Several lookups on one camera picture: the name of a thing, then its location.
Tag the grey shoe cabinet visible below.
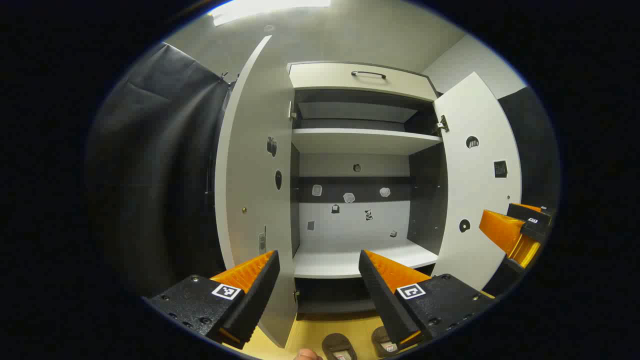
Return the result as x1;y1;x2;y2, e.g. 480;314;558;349
287;61;448;321

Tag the brown fuzzy slipper shoe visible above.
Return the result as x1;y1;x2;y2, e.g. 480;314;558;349
321;333;359;360
371;326;402;359

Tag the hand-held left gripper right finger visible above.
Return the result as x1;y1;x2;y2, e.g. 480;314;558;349
358;249;497;347

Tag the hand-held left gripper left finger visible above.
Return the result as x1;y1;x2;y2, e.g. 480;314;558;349
145;250;281;350

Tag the black backdrop cloth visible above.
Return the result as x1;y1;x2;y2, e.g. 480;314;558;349
87;42;561;297

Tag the ceiling light panel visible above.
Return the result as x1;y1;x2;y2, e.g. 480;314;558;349
209;0;332;27

